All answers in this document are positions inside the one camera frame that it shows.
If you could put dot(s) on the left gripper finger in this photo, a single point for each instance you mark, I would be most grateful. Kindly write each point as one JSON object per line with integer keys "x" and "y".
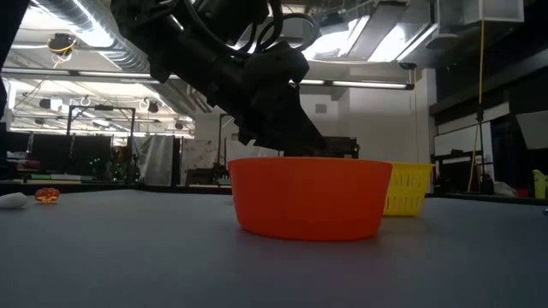
{"x": 261, "y": 139}
{"x": 306, "y": 137}

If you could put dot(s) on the yellow plastic basket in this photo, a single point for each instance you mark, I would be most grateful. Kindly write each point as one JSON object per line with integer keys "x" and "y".
{"x": 406, "y": 188}

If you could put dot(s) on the orange translucent pumpkin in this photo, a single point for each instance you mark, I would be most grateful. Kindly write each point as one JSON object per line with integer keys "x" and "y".
{"x": 47, "y": 195}

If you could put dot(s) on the white plastic ghost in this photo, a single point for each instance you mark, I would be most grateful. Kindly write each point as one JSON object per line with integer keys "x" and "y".
{"x": 12, "y": 200}

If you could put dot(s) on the orange plastic bowl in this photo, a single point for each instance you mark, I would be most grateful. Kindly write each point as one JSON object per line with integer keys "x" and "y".
{"x": 308, "y": 197}

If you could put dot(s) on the ceiling light strip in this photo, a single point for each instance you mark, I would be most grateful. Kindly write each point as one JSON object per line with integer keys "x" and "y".
{"x": 368, "y": 84}

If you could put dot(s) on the grey curtain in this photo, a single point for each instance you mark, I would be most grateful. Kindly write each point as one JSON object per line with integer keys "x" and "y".
{"x": 156, "y": 158}

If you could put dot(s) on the black metal stand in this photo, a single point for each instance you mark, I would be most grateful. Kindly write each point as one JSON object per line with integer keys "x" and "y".
{"x": 103, "y": 108}

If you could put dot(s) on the person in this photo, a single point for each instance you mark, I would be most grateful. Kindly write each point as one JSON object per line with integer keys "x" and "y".
{"x": 122, "y": 160}

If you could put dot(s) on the white board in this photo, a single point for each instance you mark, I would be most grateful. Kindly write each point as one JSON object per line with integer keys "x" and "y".
{"x": 462, "y": 139}

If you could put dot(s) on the black partition screen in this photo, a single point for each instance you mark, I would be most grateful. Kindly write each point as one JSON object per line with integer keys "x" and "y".
{"x": 55, "y": 152}

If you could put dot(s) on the yellow-green container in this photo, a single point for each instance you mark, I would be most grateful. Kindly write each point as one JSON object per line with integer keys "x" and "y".
{"x": 540, "y": 184}

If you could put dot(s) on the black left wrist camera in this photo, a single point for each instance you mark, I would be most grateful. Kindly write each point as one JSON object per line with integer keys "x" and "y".
{"x": 278, "y": 62}

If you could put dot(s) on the silver ceiling duct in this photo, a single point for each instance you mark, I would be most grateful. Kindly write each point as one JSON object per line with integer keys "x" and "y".
{"x": 98, "y": 25}

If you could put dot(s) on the white wall panel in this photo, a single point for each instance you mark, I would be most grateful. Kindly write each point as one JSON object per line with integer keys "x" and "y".
{"x": 535, "y": 128}

